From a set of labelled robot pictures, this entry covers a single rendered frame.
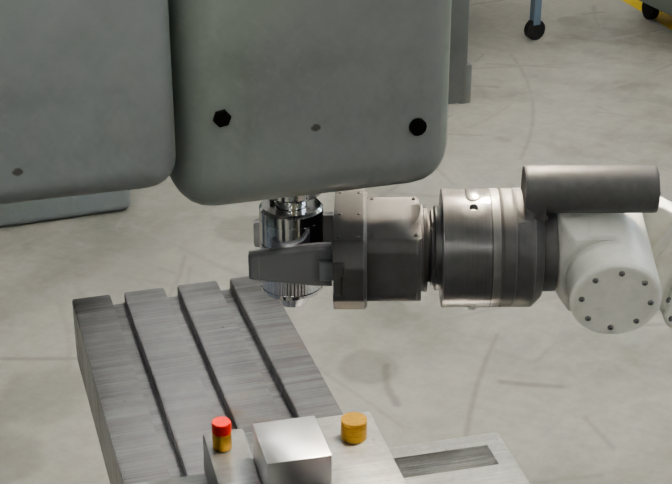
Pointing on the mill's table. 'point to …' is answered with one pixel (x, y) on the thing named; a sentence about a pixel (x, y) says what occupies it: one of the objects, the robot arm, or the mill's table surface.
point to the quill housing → (307, 85)
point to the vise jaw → (359, 455)
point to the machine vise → (507, 466)
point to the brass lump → (353, 427)
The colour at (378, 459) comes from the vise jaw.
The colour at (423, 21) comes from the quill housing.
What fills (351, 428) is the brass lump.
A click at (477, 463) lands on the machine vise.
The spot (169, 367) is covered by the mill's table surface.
